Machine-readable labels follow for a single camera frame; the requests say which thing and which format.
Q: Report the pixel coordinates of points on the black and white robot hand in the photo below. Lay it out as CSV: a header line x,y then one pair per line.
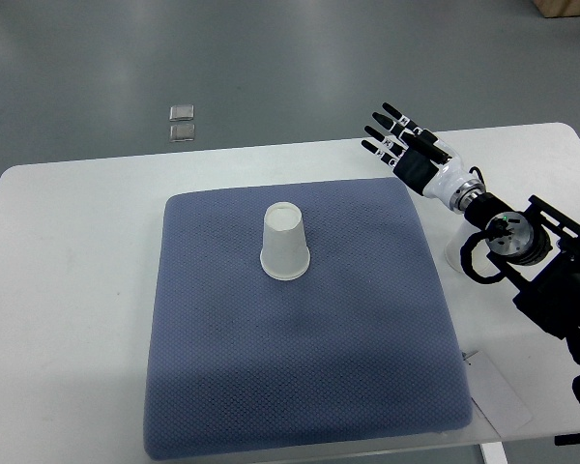
x,y
421,160

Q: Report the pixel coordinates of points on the white table leg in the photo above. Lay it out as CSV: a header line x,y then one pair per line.
x,y
493,453

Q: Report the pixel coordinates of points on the white paper cup on cushion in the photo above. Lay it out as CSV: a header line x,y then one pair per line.
x,y
284,254

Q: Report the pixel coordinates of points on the black table control panel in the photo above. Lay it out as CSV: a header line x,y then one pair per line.
x,y
567,440

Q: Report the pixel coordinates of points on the white paper cup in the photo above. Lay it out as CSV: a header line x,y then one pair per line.
x,y
453,249
284,254

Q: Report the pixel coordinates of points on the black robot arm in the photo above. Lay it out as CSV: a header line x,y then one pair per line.
x,y
538,251

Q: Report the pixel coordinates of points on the blue-grey textured cushion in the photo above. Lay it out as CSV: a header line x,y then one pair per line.
x,y
360,346

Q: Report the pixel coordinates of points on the white paper card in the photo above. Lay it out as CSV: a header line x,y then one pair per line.
x,y
494,396

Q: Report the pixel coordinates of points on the wooden box corner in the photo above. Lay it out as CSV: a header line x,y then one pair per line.
x,y
558,8

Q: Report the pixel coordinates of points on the upper metal floor plate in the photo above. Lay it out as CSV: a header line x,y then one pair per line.
x,y
181,112

